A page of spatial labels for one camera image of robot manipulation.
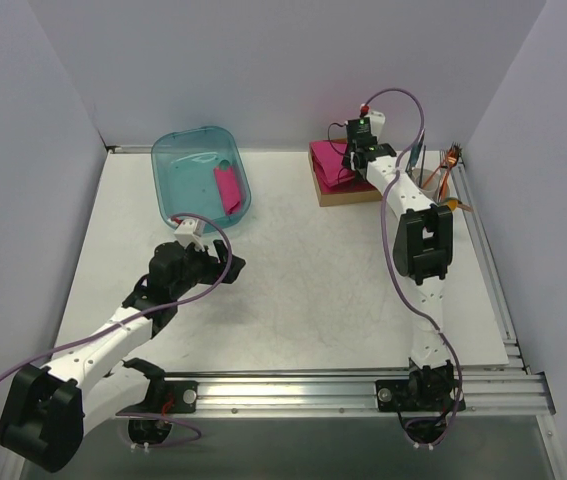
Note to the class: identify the white utensil holder cup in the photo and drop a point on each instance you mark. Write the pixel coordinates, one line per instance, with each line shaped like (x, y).
(429, 182)

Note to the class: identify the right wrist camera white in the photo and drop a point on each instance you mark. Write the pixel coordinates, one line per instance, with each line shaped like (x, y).
(377, 119)

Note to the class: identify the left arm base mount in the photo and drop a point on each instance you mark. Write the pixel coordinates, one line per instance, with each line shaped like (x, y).
(152, 423)

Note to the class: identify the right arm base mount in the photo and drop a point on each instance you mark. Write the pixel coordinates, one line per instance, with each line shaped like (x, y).
(425, 412)

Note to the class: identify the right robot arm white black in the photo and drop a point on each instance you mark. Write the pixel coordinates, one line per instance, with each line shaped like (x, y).
(417, 237)

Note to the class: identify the orange plastic spoon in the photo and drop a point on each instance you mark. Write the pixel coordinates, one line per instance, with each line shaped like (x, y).
(454, 203)

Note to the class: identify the aluminium front rail frame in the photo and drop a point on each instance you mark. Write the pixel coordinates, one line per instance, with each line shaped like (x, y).
(311, 425)

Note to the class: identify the rolled pink napkin in bin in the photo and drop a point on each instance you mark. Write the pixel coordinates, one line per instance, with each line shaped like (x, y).
(229, 191)

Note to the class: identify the brown cardboard napkin tray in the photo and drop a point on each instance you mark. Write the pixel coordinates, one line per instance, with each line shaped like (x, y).
(346, 198)

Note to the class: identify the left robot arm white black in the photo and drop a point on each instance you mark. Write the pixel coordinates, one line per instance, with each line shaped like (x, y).
(50, 409)

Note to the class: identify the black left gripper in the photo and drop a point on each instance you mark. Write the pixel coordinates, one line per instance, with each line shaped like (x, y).
(218, 263)

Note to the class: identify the pink napkin stack in tray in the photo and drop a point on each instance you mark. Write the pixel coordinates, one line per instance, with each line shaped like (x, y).
(331, 175)

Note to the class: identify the aluminium right side rail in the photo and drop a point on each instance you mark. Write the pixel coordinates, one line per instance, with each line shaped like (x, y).
(485, 259)

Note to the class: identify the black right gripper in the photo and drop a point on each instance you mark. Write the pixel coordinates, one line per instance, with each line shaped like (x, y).
(354, 157)

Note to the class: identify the teal transparent plastic bin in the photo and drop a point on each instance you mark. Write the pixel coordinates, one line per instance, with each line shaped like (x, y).
(183, 166)

